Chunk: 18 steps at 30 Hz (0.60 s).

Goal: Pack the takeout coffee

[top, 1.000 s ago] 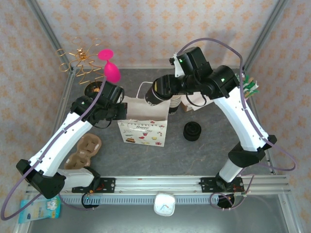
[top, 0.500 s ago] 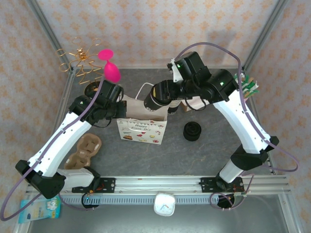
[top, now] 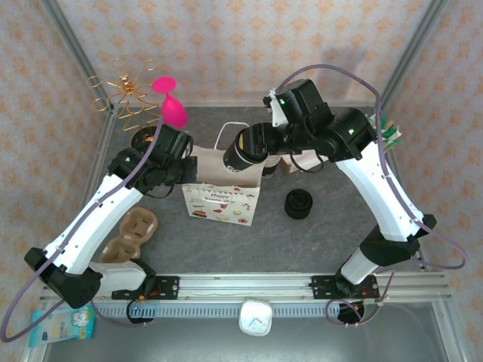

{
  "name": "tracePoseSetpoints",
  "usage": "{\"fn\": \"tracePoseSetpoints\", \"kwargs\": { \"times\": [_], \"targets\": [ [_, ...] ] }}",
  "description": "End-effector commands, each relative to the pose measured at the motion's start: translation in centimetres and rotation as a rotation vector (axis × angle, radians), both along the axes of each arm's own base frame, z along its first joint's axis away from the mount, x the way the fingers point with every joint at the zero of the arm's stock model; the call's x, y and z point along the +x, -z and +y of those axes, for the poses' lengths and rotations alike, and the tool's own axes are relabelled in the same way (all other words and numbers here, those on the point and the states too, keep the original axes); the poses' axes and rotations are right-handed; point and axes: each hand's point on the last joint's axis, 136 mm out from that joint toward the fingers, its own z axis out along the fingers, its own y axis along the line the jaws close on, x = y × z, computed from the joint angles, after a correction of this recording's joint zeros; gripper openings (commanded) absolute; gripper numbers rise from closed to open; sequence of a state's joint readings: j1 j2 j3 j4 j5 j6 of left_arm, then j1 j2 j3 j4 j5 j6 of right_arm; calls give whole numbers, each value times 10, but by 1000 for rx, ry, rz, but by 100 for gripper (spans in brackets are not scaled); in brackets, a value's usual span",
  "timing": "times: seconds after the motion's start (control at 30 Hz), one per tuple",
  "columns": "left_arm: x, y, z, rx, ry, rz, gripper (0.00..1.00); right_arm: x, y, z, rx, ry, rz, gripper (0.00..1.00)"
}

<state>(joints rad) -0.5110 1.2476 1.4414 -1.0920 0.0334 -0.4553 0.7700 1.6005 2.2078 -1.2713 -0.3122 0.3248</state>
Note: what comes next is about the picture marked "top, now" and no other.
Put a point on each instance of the white printed paper gift bag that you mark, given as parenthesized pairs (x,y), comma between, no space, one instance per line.
(222,200)

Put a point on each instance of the brown pulp cup carrier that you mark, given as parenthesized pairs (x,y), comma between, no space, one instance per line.
(132,230)

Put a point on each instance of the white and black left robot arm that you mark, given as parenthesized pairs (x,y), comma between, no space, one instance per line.
(87,234)

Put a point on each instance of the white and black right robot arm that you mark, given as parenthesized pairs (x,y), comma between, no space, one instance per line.
(377,188)

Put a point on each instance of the blue wet wipes pack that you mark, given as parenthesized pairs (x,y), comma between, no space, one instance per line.
(56,328)

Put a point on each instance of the stack of paper cups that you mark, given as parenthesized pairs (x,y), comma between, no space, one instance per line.
(271,166)

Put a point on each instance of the stack of white napkins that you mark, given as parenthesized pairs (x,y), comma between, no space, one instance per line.
(303,160)

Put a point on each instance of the white paper napkins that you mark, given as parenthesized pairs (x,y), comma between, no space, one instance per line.
(287,167)

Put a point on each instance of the pink wine glass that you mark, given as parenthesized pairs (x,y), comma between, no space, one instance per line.
(174,113)

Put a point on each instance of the stack of black cup lids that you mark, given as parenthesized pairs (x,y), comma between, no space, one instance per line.
(299,203)

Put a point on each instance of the white square timer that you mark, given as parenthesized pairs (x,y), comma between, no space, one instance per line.
(255,316)

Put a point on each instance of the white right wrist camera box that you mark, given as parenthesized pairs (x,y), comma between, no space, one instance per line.
(275,109)

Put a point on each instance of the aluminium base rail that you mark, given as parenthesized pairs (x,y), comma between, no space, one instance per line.
(241,284)

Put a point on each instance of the aluminium frame post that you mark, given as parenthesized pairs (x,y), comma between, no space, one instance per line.
(411,49)
(71,49)

